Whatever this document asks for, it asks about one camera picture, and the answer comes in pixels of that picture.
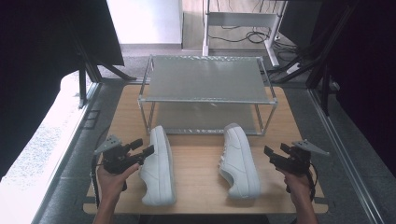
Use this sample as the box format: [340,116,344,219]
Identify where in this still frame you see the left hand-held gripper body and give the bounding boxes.
[93,134,140,175]

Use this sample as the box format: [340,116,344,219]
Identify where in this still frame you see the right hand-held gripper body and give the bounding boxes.
[270,139,331,175]

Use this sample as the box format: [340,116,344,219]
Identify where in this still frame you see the white sneaker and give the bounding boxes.
[138,124,177,207]
[218,122,262,201]

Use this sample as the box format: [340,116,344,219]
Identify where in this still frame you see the grey metal shoe rack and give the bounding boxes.
[137,54,279,137]

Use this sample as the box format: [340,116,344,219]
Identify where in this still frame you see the person's left hand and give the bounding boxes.
[97,163,140,200]

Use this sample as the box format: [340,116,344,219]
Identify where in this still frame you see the person's right hand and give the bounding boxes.
[275,167,312,203]

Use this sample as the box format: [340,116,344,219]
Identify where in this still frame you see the dark floor socket cover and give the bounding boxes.
[82,108,101,131]

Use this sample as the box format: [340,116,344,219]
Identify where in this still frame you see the black metal stand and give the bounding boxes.
[270,0,353,117]
[66,29,138,110]

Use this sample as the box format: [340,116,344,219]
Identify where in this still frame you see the dark curtain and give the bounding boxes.
[311,0,396,178]
[0,0,125,182]

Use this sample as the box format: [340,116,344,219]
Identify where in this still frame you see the thin black cable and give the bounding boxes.
[94,124,111,150]

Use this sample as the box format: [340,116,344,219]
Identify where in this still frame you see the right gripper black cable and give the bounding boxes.
[305,161,319,202]

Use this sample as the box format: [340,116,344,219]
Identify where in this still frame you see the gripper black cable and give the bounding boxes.
[305,161,319,202]
[91,154,105,209]

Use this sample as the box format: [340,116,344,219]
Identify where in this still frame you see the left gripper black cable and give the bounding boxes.
[91,154,105,209]

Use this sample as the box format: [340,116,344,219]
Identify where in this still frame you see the aluminium floor rail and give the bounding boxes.
[307,88,389,224]

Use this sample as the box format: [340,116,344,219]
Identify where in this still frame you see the black floor cables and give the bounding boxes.
[207,0,302,63]

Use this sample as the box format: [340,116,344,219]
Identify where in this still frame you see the white desk frame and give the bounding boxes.
[202,0,288,68]

